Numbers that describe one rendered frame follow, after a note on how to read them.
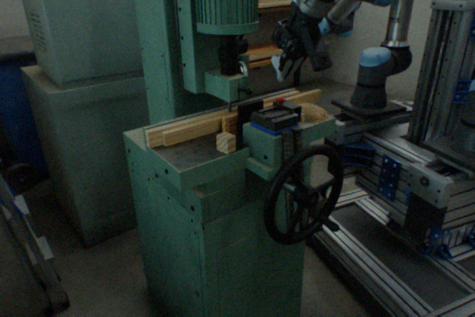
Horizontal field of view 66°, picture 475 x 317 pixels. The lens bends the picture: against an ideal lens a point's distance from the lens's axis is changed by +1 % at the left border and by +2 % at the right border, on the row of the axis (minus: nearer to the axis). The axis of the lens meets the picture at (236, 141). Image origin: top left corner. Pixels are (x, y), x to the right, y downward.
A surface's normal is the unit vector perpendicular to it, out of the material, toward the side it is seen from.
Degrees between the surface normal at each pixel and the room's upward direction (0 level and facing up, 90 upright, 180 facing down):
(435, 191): 90
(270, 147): 90
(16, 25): 90
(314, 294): 0
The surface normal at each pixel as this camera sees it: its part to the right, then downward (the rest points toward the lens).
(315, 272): -0.02, -0.90
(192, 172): 0.60, 0.33
